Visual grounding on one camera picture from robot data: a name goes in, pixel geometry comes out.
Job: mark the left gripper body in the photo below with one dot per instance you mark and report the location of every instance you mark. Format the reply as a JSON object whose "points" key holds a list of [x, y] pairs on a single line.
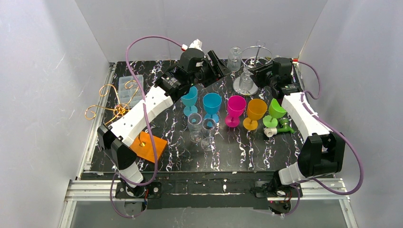
{"points": [[211, 67]]}

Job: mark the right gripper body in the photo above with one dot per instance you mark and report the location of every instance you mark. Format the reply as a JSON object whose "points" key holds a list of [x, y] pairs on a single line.
{"points": [[257, 72]]}

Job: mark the blue wine glass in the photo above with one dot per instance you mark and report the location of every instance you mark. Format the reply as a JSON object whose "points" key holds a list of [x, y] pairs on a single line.
{"points": [[212, 104], [189, 100]]}

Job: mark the green wine glass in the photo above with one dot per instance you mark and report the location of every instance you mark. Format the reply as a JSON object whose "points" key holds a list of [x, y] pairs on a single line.
{"points": [[275, 112]]}

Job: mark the orange wine glass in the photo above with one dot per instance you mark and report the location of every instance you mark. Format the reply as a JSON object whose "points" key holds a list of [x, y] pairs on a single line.
{"points": [[256, 108]]}

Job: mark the pink wine glass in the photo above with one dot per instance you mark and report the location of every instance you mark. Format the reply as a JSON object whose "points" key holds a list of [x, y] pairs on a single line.
{"points": [[235, 107]]}

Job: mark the clear wine glass front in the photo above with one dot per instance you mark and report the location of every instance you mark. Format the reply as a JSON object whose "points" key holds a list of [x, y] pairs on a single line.
{"points": [[208, 130]]}

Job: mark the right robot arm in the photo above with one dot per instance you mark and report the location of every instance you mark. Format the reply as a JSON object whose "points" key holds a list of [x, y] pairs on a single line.
{"points": [[323, 150]]}

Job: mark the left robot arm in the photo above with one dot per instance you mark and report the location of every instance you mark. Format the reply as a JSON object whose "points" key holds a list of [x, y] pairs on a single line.
{"points": [[115, 140]]}

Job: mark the upright blue wine glass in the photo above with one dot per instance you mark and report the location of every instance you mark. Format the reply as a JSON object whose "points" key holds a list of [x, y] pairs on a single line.
{"points": [[189, 100]]}

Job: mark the green white pipe fitting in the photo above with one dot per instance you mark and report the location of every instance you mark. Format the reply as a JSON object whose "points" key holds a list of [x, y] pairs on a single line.
{"points": [[284, 128]]}

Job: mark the clear plastic organizer box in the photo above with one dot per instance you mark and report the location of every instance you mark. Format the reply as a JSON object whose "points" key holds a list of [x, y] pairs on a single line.
{"points": [[128, 91]]}

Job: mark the silver wire glass rack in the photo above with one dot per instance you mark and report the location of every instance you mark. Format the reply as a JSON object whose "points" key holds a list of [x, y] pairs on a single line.
{"points": [[253, 62]]}

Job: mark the gold wire rack wooden base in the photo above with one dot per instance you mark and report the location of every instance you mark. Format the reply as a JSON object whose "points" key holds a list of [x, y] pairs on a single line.
{"points": [[142, 144]]}

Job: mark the aluminium base frame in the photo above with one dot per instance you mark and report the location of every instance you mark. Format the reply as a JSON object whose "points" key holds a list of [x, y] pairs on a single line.
{"points": [[204, 192]]}

